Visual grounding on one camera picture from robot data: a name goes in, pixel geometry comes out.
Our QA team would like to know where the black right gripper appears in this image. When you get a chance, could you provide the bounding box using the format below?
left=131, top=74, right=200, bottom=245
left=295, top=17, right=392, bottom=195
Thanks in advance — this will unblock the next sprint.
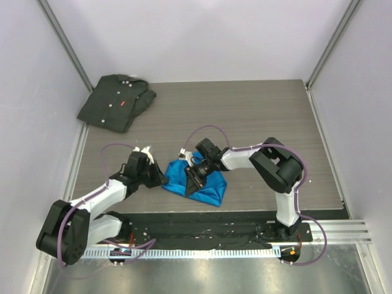
left=184, top=159, right=214, bottom=198

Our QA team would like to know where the blue satin napkin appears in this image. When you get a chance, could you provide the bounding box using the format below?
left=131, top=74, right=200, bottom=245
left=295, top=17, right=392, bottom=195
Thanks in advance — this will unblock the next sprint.
left=163, top=159, right=227, bottom=207

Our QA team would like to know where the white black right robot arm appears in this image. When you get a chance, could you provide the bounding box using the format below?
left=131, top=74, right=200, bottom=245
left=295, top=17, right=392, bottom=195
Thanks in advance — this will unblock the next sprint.
left=184, top=137, right=304, bottom=242

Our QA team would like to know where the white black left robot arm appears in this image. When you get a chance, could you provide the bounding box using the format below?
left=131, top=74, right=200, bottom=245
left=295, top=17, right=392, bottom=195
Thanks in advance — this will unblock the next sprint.
left=36, top=147, right=168, bottom=265

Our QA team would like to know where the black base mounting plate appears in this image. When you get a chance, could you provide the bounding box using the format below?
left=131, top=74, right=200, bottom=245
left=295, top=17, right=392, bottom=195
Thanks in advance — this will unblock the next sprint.
left=112, top=211, right=313, bottom=251

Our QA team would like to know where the dark striped button shirt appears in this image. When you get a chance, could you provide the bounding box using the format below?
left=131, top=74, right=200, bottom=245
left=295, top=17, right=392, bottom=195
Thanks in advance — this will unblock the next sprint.
left=77, top=74, right=157, bottom=133

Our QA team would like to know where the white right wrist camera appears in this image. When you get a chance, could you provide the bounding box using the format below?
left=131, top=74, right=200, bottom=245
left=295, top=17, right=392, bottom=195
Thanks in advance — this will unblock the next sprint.
left=178, top=148, right=195, bottom=167

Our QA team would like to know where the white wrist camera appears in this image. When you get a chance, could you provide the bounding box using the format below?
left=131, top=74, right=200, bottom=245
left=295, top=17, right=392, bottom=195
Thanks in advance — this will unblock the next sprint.
left=132, top=146, right=154, bottom=164
left=178, top=148, right=195, bottom=167

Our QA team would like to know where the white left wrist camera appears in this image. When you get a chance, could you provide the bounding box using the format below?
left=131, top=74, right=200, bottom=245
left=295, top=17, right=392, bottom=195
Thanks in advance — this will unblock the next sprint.
left=132, top=146, right=154, bottom=164

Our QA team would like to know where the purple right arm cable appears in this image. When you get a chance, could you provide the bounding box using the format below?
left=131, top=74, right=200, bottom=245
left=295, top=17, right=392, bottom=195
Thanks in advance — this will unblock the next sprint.
left=183, top=124, right=328, bottom=266

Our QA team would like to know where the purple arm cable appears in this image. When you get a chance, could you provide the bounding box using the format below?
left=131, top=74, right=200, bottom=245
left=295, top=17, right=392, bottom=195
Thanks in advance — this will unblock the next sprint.
left=58, top=142, right=157, bottom=269
left=183, top=124, right=328, bottom=266

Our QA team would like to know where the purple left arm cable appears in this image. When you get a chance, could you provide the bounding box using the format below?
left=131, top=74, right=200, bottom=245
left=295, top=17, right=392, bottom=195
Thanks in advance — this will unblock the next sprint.
left=58, top=142, right=157, bottom=269

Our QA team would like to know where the slotted white cable duct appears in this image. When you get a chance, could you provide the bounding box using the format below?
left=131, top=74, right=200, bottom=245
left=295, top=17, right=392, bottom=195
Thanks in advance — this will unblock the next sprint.
left=81, top=246, right=281, bottom=260

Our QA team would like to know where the aluminium frame rail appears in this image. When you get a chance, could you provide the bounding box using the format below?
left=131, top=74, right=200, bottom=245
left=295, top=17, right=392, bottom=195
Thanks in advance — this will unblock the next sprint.
left=266, top=219, right=373, bottom=245

